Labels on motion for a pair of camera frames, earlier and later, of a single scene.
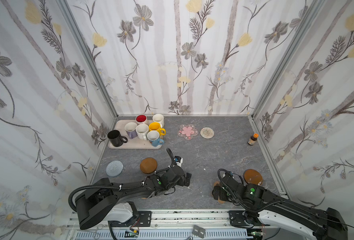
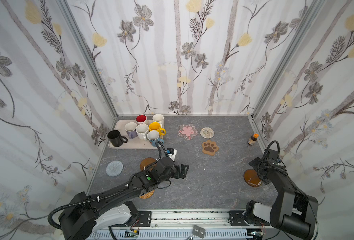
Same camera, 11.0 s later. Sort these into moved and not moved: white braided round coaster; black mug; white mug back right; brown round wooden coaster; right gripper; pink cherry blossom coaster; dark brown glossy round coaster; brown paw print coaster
Moved: brown paw print coaster; right gripper
Not moved: black mug; brown round wooden coaster; dark brown glossy round coaster; white mug back right; white braided round coaster; pink cherry blossom coaster
